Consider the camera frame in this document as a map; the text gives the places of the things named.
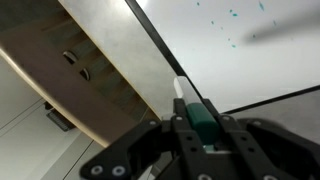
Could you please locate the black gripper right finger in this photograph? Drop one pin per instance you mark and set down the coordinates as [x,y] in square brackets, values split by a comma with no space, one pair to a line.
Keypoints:
[260,150]

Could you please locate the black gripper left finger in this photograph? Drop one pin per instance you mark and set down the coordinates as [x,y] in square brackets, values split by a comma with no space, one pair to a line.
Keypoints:
[160,150]

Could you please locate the green capped white marker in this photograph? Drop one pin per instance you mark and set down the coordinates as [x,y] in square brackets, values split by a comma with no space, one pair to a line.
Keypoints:
[201,121]

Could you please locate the black framed whiteboard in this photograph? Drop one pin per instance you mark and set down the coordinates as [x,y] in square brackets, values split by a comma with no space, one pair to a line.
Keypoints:
[233,53]

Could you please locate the dark brown wooden chair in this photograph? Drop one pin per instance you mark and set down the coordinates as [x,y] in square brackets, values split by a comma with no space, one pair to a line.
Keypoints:
[66,100]

